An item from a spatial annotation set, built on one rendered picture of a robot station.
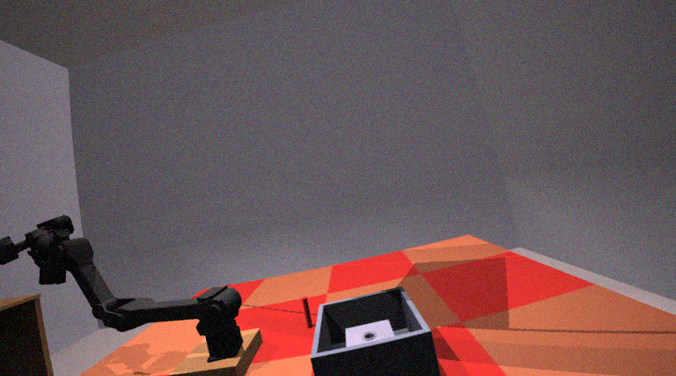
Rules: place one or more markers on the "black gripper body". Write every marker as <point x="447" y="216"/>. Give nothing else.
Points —
<point x="9" y="251"/>

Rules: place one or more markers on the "dark red peg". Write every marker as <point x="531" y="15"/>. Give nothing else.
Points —
<point x="307" y="312"/>

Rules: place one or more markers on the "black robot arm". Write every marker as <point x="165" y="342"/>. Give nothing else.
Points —
<point x="215" y="309"/>

